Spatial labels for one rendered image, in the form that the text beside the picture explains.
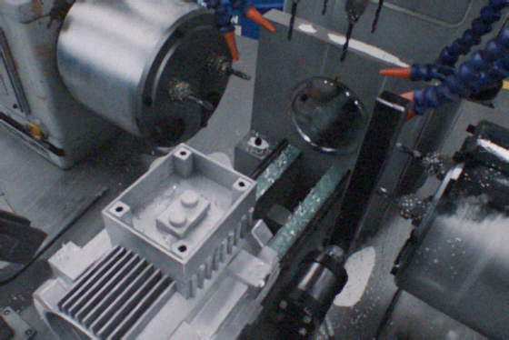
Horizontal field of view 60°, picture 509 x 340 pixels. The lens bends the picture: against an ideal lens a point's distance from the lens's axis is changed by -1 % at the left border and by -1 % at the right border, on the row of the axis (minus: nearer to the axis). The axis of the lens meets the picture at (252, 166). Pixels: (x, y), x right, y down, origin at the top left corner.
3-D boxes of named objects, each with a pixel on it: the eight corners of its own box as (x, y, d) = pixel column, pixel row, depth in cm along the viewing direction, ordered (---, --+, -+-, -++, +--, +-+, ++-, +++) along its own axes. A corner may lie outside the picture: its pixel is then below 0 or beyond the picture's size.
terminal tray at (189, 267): (182, 185, 54) (179, 141, 49) (254, 225, 51) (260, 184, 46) (110, 252, 47) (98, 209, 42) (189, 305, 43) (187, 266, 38)
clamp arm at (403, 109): (331, 242, 60) (385, 84, 42) (351, 254, 59) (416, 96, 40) (319, 260, 57) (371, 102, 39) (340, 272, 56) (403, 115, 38)
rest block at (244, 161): (247, 167, 96) (252, 125, 87) (275, 182, 93) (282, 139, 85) (231, 184, 92) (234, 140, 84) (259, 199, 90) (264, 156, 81)
